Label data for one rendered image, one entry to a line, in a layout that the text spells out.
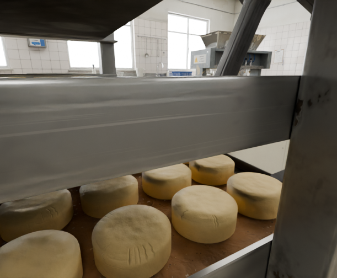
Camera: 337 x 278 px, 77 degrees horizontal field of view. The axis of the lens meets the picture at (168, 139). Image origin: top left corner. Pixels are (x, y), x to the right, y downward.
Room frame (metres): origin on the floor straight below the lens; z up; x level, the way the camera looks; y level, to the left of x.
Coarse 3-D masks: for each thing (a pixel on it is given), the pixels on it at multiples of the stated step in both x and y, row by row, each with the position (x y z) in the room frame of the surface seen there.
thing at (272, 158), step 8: (272, 144) 1.48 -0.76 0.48; (280, 144) 1.43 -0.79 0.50; (288, 144) 1.37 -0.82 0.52; (232, 152) 1.85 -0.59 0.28; (240, 152) 1.76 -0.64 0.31; (248, 152) 1.68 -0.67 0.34; (256, 152) 1.60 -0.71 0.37; (264, 152) 1.54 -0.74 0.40; (272, 152) 1.47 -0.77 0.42; (280, 152) 1.42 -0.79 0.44; (248, 160) 1.67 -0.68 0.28; (256, 160) 1.59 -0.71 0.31; (264, 160) 1.53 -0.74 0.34; (272, 160) 1.46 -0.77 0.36; (280, 160) 1.41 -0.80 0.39; (264, 168) 1.52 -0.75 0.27; (272, 168) 1.45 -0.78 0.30; (280, 168) 1.40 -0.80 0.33
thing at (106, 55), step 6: (102, 48) 0.47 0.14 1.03; (108, 48) 0.48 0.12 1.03; (114, 48) 0.49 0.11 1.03; (102, 54) 0.47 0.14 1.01; (108, 54) 0.48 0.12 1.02; (114, 54) 0.48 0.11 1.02; (102, 60) 0.47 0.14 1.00; (108, 60) 0.48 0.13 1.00; (114, 60) 0.48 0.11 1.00; (102, 66) 0.47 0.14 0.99; (108, 66) 0.48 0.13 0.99; (114, 66) 0.48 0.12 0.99; (102, 72) 0.47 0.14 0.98; (108, 72) 0.48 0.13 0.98; (114, 72) 0.48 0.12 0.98
